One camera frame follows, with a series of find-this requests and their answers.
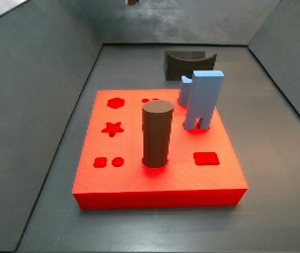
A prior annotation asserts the brown hexagonal prism peg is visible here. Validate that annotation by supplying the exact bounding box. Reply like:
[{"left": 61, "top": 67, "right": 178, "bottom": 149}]
[{"left": 127, "top": 0, "right": 139, "bottom": 6}]

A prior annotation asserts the dark brown cylinder peg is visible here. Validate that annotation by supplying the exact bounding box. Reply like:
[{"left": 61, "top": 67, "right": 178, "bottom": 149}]
[{"left": 142, "top": 100, "right": 173, "bottom": 168}]

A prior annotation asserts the small blue notched peg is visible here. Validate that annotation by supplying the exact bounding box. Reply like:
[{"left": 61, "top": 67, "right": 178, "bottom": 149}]
[{"left": 178, "top": 76, "right": 192, "bottom": 106}]

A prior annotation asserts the red shape-sorting block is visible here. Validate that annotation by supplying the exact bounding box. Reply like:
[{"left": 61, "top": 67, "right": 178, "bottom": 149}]
[{"left": 71, "top": 89, "right": 248, "bottom": 210}]

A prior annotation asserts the tall blue slotted peg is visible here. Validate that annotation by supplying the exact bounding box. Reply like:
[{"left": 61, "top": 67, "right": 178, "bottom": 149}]
[{"left": 184, "top": 70, "right": 224, "bottom": 130}]

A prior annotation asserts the black curved holder stand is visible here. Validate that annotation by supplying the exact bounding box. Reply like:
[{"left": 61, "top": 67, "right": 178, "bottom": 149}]
[{"left": 164, "top": 50, "right": 217, "bottom": 81}]

